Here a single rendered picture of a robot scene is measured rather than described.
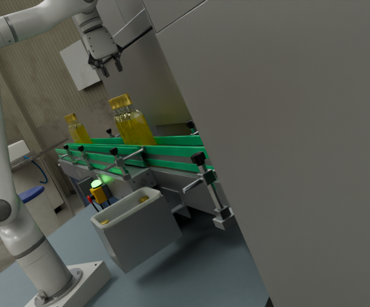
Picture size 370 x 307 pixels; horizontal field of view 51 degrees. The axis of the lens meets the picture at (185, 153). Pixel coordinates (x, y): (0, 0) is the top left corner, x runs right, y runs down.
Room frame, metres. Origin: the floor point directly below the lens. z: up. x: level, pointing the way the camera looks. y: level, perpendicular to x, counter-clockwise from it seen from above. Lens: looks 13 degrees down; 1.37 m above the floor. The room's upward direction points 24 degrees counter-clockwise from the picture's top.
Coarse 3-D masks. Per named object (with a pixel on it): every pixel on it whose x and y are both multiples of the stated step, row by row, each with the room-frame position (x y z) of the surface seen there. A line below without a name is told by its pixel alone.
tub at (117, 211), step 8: (136, 192) 1.32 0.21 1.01; (144, 192) 1.32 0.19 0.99; (152, 192) 1.25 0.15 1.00; (160, 192) 1.20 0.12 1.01; (120, 200) 1.30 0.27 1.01; (128, 200) 1.30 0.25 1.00; (136, 200) 1.31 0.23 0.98; (152, 200) 1.18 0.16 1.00; (112, 208) 1.28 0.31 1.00; (120, 208) 1.29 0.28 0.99; (128, 208) 1.30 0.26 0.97; (136, 208) 1.15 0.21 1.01; (96, 216) 1.26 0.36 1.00; (104, 216) 1.26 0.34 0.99; (112, 216) 1.27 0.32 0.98; (120, 216) 1.13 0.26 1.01; (96, 224) 1.16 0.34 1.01; (112, 224) 1.11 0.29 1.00
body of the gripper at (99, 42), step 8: (88, 32) 1.46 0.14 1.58; (96, 32) 1.47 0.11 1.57; (104, 32) 1.48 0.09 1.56; (88, 40) 1.46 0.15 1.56; (96, 40) 1.46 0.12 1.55; (104, 40) 1.47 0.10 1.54; (112, 40) 1.49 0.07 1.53; (88, 48) 1.47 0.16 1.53; (96, 48) 1.46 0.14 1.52; (104, 48) 1.47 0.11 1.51; (112, 48) 1.48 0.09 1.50; (96, 56) 1.46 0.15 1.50; (104, 56) 1.47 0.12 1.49
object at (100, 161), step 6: (60, 150) 2.75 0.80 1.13; (72, 150) 2.32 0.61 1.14; (60, 156) 2.90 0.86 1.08; (66, 156) 2.63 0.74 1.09; (72, 156) 2.38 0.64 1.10; (78, 156) 2.18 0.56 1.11; (90, 156) 1.86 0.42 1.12; (96, 156) 1.73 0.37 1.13; (102, 156) 1.62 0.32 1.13; (108, 156) 1.53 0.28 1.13; (78, 162) 2.28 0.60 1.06; (84, 162) 2.09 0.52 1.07; (90, 162) 1.95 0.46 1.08; (96, 162) 1.81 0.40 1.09; (102, 162) 1.69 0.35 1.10; (108, 162) 1.57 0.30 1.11; (102, 168) 1.73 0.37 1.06; (114, 168) 1.53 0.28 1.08; (120, 174) 1.48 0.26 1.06
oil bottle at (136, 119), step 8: (128, 112) 1.49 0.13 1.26; (136, 112) 1.47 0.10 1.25; (128, 120) 1.48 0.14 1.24; (136, 120) 1.47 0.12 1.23; (144, 120) 1.48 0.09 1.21; (136, 128) 1.46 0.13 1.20; (144, 128) 1.47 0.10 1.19; (136, 136) 1.48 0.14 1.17; (144, 136) 1.47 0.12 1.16; (152, 136) 1.48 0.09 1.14; (144, 144) 1.46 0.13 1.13; (152, 144) 1.47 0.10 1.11
